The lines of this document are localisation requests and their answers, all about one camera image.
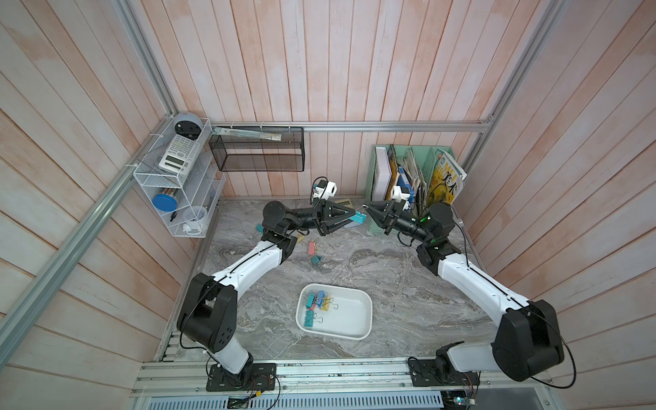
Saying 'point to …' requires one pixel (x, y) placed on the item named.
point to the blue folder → (404, 182)
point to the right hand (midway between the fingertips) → (362, 205)
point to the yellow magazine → (447, 179)
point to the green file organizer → (423, 157)
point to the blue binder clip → (320, 298)
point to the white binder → (383, 175)
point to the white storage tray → (353, 319)
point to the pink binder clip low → (313, 307)
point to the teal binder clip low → (315, 260)
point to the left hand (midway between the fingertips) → (352, 219)
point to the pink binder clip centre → (311, 248)
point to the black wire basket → (238, 154)
